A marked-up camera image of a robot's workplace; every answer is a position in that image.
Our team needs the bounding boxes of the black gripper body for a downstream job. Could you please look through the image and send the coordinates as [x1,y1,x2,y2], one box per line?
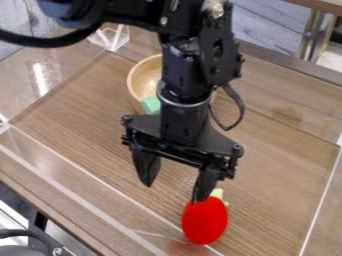
[122,93,243,180]

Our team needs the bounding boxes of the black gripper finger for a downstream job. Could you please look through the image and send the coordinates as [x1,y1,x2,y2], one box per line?
[191,166,219,203]
[133,148,162,187]

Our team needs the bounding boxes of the red plush fruit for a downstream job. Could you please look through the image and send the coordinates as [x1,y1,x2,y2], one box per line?
[182,188,230,245]

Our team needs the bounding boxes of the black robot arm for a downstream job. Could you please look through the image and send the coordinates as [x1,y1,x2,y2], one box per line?
[38,0,246,202]

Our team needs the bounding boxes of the green foam block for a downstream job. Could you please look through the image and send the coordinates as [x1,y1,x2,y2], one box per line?
[142,95,161,114]

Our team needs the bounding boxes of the wooden bowl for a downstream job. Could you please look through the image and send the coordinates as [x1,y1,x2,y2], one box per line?
[126,53,219,116]

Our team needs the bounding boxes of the clear acrylic corner stand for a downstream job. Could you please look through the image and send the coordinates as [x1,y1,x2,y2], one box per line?
[87,24,130,52]

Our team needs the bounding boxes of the black cable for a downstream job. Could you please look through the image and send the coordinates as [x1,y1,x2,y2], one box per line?
[207,83,247,132]

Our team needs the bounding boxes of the clear acrylic tray wall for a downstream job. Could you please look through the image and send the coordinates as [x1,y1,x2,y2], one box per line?
[0,121,223,256]

